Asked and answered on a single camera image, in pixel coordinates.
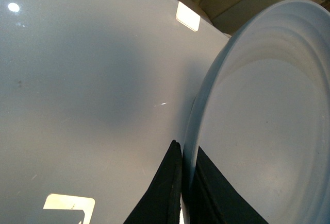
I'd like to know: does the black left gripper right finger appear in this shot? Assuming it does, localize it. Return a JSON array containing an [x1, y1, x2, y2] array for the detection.
[[191, 148, 267, 223]]

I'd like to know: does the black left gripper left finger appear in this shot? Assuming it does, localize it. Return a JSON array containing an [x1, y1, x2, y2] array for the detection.
[[124, 140, 182, 223]]

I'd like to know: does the light blue plate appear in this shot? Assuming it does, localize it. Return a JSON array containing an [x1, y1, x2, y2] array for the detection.
[[182, 0, 329, 223]]

